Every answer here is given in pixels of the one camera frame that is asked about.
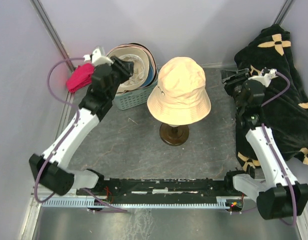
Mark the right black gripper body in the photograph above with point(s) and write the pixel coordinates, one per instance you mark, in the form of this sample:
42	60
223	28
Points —
234	87

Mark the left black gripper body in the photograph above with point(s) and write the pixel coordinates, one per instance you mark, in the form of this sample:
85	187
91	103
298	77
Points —
120	73

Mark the cream bucket hat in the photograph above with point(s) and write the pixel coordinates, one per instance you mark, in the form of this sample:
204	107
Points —
140	69

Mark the blue bucket hat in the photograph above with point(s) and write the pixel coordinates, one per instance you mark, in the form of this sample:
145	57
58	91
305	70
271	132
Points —
150	77

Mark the peach bucket hat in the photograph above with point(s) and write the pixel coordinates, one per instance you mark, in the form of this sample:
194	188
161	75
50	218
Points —
180	97

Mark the pink beige bucket hat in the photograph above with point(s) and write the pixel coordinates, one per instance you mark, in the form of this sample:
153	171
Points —
139	46

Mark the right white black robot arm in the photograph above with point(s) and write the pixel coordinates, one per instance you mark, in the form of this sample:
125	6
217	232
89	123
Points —
280	195

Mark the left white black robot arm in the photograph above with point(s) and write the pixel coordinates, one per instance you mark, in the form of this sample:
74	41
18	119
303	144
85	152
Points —
50	169

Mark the teal plastic basket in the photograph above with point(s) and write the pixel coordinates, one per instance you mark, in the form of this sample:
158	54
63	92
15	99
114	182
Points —
133	98

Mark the red cloth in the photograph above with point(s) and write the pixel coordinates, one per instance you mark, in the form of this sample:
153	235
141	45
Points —
81	77

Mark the black floral blanket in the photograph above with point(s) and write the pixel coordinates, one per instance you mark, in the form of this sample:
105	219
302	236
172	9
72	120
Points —
286	103

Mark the dark wooden hat stand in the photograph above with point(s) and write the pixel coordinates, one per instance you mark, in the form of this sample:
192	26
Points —
174	135

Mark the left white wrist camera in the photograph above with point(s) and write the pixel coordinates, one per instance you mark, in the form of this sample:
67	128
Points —
98	57

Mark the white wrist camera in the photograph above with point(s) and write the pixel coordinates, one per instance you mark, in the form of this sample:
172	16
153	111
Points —
98	57
265	77

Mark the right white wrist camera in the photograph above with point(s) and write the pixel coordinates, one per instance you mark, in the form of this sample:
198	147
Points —
265	77

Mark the right aluminium frame post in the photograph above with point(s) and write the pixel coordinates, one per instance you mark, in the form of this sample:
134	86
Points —
284	10

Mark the aluminium frame post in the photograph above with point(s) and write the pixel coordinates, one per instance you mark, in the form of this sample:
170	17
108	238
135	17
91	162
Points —
42	14
284	10

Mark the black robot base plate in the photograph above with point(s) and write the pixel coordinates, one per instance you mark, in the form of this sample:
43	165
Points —
166	191

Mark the left aluminium frame post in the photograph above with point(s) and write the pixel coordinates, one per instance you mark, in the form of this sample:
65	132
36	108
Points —
42	14

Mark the light blue cable duct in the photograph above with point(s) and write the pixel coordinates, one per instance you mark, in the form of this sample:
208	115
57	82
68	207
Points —
90	202

